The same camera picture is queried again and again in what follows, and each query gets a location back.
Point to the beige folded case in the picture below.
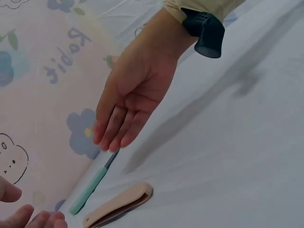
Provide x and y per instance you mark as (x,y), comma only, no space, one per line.
(118,204)

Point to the person's left hand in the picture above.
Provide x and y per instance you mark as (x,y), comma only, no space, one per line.
(14,218)

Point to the person's right fingers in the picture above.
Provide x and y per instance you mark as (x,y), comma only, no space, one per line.
(118,128)

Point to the person's right hand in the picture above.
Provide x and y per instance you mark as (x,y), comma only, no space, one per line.
(147,71)

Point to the person's right forearm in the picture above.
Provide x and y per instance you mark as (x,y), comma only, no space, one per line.
(213,7)

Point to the black wrist band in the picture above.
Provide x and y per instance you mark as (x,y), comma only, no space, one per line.
(209,31)

